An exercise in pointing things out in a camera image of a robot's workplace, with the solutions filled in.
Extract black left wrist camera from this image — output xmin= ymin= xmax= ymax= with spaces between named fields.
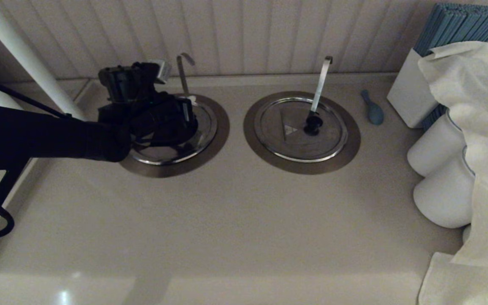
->
xmin=98 ymin=59 xmax=172 ymax=106

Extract white woven cloth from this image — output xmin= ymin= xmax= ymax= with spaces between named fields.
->
xmin=418 ymin=42 xmax=488 ymax=305

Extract white cylindrical cup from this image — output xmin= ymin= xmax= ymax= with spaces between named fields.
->
xmin=413 ymin=146 xmax=477 ymax=230
xmin=407 ymin=111 xmax=467 ymax=177

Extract blue ribbed object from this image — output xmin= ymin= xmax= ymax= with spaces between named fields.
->
xmin=421 ymin=105 xmax=449 ymax=131

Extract blue plastic rice paddle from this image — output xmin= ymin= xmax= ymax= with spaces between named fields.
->
xmin=360 ymin=89 xmax=385 ymax=126

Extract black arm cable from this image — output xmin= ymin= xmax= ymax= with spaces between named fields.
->
xmin=0 ymin=73 xmax=73 ymax=120

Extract blue sticks bundle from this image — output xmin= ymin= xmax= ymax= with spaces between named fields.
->
xmin=413 ymin=3 xmax=488 ymax=58

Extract brown steel counter ring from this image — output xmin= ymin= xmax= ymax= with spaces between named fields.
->
xmin=244 ymin=91 xmax=361 ymax=175
xmin=119 ymin=93 xmax=230 ymax=178

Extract round steel hinged lid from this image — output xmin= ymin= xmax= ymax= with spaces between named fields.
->
xmin=255 ymin=97 xmax=349 ymax=163
xmin=132 ymin=100 xmax=218 ymax=165

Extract white rectangular holder box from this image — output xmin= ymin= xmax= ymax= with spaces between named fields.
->
xmin=387 ymin=48 xmax=439 ymax=129

